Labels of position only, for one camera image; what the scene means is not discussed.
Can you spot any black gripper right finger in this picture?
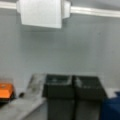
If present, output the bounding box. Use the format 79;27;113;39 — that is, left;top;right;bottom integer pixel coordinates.
73;76;107;120

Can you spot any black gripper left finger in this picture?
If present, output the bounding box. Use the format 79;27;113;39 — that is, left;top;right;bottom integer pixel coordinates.
43;74;75;120

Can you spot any orange clamp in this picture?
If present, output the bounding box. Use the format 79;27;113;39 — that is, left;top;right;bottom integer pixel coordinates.
0;83;14;100

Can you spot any white cable adapter box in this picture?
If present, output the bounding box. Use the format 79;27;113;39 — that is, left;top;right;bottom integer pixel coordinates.
17;0;71;29

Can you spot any white cable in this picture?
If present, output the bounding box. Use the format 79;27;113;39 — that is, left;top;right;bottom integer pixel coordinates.
0;1;120;18

